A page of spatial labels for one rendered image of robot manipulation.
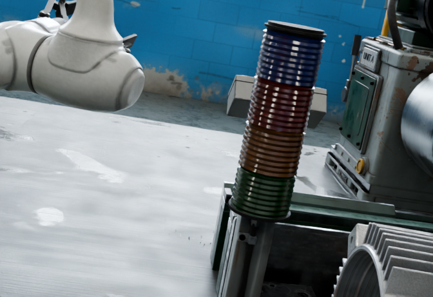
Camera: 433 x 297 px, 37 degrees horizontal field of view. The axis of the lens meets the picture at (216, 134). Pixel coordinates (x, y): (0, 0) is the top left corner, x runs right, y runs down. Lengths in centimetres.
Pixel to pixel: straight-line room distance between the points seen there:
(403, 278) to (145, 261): 68
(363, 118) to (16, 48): 83
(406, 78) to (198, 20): 514
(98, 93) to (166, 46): 553
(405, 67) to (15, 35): 81
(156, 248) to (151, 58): 551
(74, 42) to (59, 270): 34
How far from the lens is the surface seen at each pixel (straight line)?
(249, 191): 64
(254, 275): 69
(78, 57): 102
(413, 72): 147
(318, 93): 119
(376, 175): 150
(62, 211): 120
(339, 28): 670
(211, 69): 657
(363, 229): 50
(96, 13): 103
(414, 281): 42
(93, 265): 102
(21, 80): 109
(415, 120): 136
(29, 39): 109
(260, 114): 62
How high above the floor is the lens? 125
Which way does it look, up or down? 14 degrees down
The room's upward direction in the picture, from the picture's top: 10 degrees clockwise
